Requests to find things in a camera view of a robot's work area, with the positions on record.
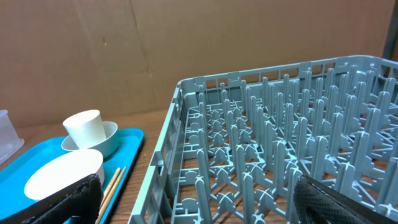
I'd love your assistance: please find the white paper cup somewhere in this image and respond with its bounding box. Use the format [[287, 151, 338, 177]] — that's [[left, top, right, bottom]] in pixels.
[[63, 110, 106, 149]]

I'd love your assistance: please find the grey small bowl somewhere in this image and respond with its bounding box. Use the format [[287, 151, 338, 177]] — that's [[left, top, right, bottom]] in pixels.
[[61, 121, 119, 159]]

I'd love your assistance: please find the teal plastic tray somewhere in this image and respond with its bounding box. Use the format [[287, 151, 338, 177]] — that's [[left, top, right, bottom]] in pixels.
[[1, 128, 144, 224]]

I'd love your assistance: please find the wooden chopstick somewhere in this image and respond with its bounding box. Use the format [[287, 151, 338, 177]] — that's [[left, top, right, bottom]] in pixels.
[[95, 167, 126, 224], [100, 167, 121, 208]]

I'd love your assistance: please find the grey dishwasher rack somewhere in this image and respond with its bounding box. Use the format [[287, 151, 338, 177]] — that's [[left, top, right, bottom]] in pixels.
[[129, 55, 397, 223]]

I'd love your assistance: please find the pink bowl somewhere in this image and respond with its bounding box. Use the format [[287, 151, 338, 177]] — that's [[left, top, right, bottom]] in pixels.
[[24, 149, 104, 201]]

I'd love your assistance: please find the wooden chopstick left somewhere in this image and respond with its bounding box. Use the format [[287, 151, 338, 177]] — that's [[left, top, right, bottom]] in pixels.
[[100, 167, 121, 208]]

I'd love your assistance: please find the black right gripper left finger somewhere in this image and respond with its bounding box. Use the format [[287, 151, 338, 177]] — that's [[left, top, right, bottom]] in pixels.
[[21, 174, 104, 224]]

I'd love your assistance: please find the wooden chopstick right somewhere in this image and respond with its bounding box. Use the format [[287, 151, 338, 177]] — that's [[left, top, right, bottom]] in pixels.
[[95, 167, 126, 224]]

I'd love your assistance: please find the clear plastic bin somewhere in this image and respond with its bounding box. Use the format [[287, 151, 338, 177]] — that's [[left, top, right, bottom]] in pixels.
[[0, 110, 24, 164]]

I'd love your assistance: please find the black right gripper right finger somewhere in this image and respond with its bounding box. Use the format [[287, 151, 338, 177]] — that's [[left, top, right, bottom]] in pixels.
[[294, 175, 397, 224]]

